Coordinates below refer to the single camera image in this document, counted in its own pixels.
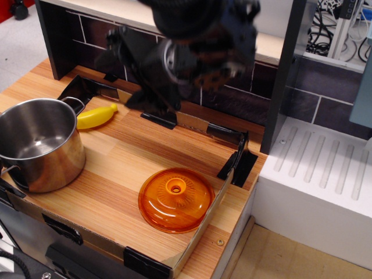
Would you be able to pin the yellow plastic squeeze bottle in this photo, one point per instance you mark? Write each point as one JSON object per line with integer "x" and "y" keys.
{"x": 96, "y": 117}

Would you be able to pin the black caster wheel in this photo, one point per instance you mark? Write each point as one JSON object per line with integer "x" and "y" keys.
{"x": 19, "y": 10}

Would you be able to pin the cardboard fence with black tape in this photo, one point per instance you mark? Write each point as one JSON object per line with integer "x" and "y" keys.
{"x": 93, "y": 227}

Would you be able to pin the grey-blue box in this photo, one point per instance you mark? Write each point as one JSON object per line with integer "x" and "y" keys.
{"x": 361, "y": 111}

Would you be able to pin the stainless steel pot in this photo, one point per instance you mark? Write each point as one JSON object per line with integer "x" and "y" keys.
{"x": 41, "y": 148}

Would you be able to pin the orange transparent pot lid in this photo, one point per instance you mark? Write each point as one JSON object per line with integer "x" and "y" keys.
{"x": 175, "y": 200}

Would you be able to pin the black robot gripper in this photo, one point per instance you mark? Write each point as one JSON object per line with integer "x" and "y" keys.
{"x": 145, "y": 58}

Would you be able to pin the white dish drainer block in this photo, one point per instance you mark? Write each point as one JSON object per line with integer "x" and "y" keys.
{"x": 315, "y": 188}

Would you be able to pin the dark grey shelf frame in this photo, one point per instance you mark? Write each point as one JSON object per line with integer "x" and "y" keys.
{"x": 65, "y": 51}

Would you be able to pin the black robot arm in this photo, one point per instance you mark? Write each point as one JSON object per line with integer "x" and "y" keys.
{"x": 204, "y": 45}

